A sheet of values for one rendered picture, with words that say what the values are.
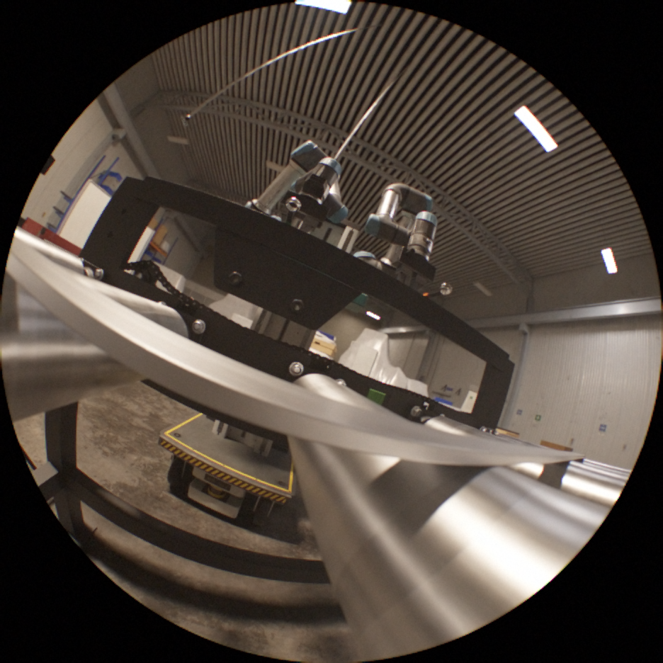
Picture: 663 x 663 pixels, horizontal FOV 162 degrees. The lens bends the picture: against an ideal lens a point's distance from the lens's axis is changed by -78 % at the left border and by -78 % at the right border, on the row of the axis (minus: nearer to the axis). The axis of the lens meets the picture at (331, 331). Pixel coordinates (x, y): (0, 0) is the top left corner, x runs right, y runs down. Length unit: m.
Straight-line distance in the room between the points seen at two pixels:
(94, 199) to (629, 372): 14.31
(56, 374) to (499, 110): 8.06
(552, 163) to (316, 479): 8.91
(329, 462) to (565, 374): 10.86
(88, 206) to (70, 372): 4.62
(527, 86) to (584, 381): 9.53
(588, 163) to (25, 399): 9.26
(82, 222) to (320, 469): 4.74
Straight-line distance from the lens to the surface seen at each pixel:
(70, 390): 0.21
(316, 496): 0.15
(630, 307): 10.70
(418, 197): 1.18
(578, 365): 10.90
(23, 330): 0.16
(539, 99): 8.07
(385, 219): 0.86
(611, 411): 10.26
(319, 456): 0.17
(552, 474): 0.38
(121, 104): 11.44
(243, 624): 1.02
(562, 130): 8.52
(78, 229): 4.75
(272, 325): 1.30
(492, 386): 0.81
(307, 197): 0.68
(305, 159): 1.16
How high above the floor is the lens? 0.93
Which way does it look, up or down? 8 degrees up
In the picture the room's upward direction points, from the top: 22 degrees clockwise
